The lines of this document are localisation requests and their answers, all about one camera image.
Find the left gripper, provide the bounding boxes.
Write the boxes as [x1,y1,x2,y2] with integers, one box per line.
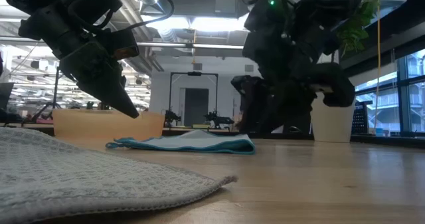
[58,39,140,120]

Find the dark grey door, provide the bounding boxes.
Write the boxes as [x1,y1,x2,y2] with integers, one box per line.
[184,88,209,127]

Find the grey waffle-weave towel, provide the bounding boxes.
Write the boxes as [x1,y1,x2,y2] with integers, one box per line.
[0,126,238,224]

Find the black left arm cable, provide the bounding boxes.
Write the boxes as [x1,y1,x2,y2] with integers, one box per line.
[68,0,176,35]

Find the black upright panel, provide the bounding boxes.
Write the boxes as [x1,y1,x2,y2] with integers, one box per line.
[282,94,315,134]

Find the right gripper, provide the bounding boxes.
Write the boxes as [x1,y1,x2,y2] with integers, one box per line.
[231,27,356,134]

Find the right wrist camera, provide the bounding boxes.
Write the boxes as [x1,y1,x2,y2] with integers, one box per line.
[242,17,286,74]

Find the light blue teal-edged microfiber towel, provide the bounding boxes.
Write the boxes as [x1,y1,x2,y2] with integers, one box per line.
[105,129,256,156]

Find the large glass window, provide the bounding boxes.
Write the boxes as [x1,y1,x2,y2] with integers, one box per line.
[341,49,425,135]

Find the grey ceiling box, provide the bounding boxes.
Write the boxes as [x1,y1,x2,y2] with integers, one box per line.
[214,0,240,18]

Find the black perforated panel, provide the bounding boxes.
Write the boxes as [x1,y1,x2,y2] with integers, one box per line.
[351,100,370,135]

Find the green leafy plant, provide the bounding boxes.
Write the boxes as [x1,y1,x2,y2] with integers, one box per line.
[335,0,384,57]

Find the dark computer monitor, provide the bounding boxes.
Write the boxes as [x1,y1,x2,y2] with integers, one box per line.
[0,82,15,110]

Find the white plant pot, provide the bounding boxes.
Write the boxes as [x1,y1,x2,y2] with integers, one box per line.
[310,90,357,144]

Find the black overhead camera frame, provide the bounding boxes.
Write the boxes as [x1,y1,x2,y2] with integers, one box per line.
[31,66,62,122]
[168,70,219,118]

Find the orange plastic basket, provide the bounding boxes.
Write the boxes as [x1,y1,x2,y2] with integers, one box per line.
[52,109,166,142]

